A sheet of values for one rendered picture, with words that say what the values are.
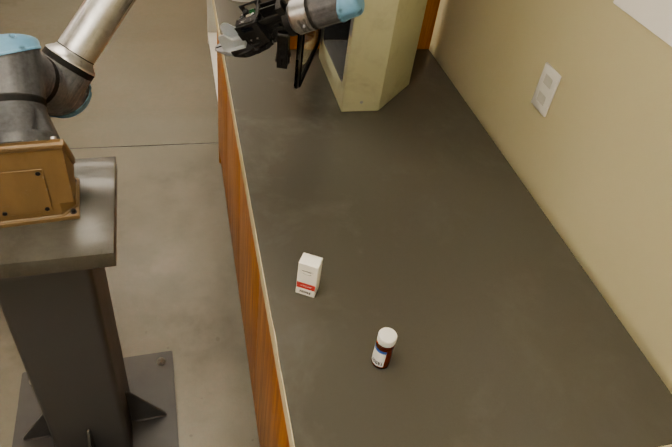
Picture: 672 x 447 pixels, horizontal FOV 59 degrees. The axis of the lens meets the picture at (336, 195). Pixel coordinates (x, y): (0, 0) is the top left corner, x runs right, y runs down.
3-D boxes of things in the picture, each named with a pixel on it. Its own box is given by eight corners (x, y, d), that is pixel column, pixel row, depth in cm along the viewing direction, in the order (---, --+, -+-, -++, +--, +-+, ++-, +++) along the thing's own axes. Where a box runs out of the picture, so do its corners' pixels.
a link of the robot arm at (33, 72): (-37, 100, 112) (-44, 32, 114) (11, 115, 126) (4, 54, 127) (21, 88, 111) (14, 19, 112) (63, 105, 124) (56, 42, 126)
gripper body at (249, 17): (236, 5, 131) (283, -12, 126) (256, 32, 138) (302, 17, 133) (231, 31, 127) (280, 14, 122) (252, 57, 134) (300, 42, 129)
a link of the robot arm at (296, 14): (320, 12, 131) (318, 39, 127) (302, 18, 133) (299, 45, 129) (304, -13, 126) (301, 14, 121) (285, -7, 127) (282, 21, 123)
